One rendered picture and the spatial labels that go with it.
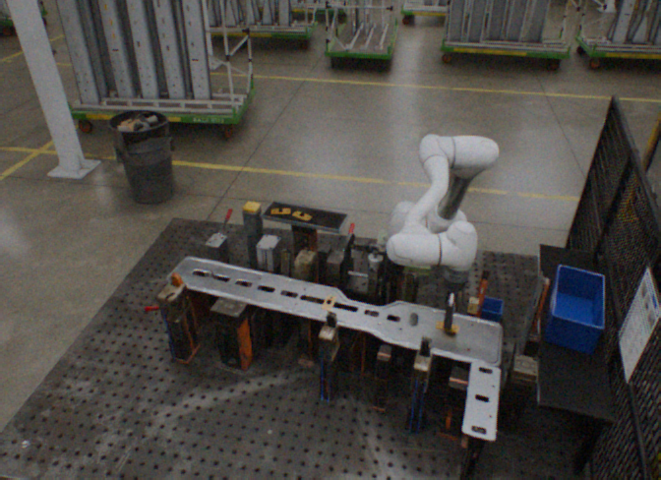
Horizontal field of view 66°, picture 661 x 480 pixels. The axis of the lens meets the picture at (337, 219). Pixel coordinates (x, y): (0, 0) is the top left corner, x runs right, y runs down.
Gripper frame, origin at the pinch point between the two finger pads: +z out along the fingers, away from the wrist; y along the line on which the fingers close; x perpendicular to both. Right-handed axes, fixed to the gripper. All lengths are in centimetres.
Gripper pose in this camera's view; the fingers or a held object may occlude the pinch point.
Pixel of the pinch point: (449, 319)
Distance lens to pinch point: 194.9
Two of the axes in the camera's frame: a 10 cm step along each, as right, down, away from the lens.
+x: 9.5, 1.7, -2.6
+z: 0.0, 8.3, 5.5
